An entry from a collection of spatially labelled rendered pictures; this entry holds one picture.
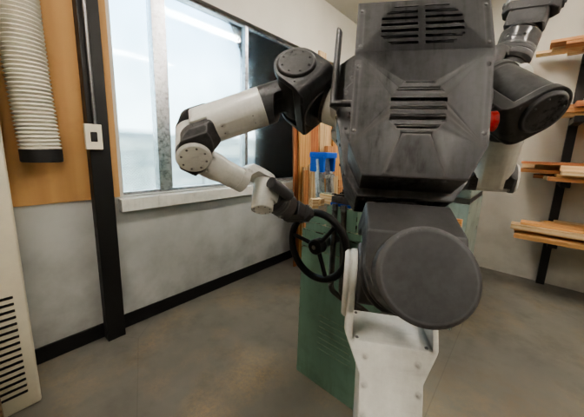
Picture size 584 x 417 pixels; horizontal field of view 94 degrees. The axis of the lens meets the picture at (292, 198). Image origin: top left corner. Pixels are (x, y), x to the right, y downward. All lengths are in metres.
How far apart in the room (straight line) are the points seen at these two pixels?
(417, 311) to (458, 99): 0.30
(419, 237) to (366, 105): 0.22
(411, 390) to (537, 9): 0.92
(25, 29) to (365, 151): 1.54
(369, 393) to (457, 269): 0.31
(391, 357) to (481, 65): 0.48
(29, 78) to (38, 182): 0.49
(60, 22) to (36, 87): 0.41
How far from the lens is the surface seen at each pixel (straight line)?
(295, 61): 0.63
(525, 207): 3.47
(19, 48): 1.70
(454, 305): 0.36
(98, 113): 1.82
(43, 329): 2.10
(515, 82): 0.70
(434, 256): 0.36
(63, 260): 1.96
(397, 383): 0.59
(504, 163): 0.81
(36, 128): 1.66
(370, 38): 0.51
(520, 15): 1.03
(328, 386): 1.64
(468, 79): 0.50
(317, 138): 2.95
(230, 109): 0.63
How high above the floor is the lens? 1.18
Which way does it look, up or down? 10 degrees down
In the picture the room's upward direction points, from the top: 2 degrees clockwise
